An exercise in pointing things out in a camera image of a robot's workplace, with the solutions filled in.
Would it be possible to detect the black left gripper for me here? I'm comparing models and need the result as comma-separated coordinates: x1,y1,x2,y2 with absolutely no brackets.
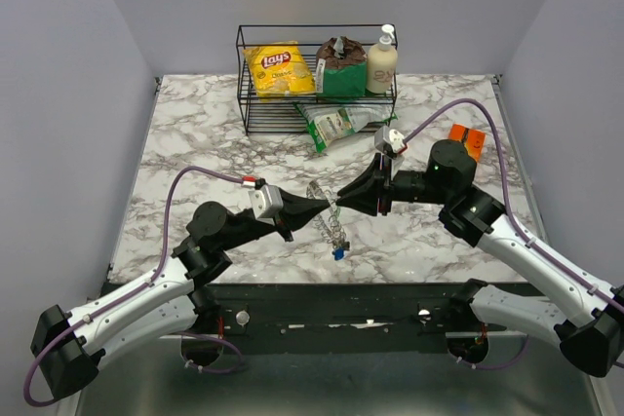
220,188,331,252

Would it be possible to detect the blue key tag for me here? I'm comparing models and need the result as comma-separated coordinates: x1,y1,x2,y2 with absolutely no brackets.
332,248,344,260

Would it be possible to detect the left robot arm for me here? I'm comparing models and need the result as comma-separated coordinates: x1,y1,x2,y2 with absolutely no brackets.
30,185,330,401

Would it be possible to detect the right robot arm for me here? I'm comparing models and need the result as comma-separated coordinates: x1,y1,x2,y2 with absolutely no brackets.
337,139,623,377

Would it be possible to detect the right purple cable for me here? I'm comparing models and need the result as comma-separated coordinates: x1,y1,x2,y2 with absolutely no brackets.
404,97,624,370

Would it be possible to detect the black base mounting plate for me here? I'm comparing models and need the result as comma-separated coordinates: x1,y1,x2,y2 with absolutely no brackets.
190,284,484,356

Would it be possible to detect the green white snack bag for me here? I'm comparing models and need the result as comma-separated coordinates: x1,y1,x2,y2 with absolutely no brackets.
293,102,397,153

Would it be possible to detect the yellow Lays chips bag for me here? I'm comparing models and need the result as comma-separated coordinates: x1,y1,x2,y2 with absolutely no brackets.
243,41,316,99

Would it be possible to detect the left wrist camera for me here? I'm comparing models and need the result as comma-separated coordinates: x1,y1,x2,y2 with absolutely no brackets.
249,184,284,224

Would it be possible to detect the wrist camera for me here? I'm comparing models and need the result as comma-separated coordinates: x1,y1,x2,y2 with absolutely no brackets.
374,126,408,158
249,184,284,224

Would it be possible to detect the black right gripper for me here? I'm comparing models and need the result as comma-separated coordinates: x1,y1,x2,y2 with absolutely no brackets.
335,152,450,217

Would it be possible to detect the cream lotion pump bottle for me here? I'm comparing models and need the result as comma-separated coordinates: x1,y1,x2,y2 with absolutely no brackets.
366,23,398,95

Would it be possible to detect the silver keyring disc with rings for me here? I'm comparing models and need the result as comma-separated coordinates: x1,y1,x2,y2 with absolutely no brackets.
306,180,350,256

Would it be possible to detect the orange razor box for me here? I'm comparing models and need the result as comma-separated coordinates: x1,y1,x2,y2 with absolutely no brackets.
448,124,486,162

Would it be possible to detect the green brown paper bag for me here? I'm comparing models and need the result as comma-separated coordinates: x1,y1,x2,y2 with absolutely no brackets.
315,36,367,100

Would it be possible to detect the black wire rack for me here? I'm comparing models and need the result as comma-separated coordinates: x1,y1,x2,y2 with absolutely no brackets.
235,23,398,134

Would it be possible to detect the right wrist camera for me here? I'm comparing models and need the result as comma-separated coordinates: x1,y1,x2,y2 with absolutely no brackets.
374,126,408,158

